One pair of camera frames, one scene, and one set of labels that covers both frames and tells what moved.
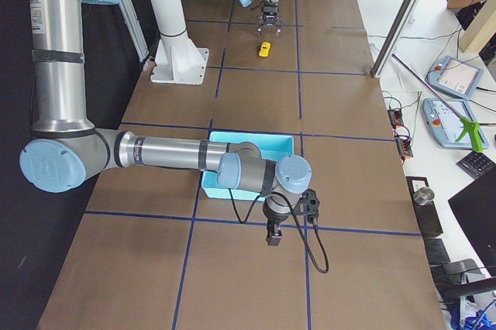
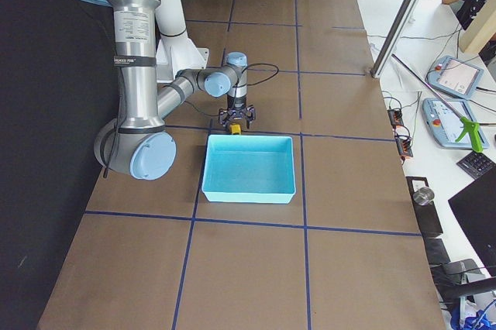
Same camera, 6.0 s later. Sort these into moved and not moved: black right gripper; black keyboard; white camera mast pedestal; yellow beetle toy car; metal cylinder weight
Moved: yellow beetle toy car; black right gripper
Not moved: white camera mast pedestal; black keyboard; metal cylinder weight
